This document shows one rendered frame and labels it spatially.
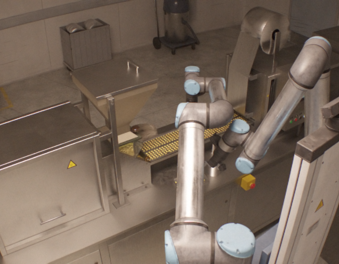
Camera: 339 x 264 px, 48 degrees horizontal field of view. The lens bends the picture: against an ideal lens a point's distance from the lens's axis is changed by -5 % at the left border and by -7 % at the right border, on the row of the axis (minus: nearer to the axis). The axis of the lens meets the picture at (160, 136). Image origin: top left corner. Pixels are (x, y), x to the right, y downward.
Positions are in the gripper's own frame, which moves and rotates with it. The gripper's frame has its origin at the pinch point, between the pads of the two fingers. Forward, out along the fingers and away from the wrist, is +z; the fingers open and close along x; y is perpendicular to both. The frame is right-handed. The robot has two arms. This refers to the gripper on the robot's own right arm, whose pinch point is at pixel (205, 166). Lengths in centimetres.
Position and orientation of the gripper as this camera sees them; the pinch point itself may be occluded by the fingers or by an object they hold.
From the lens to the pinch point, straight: 218.6
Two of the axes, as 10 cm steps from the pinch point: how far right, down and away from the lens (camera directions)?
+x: 6.8, -3.2, 6.5
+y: 6.4, 6.9, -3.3
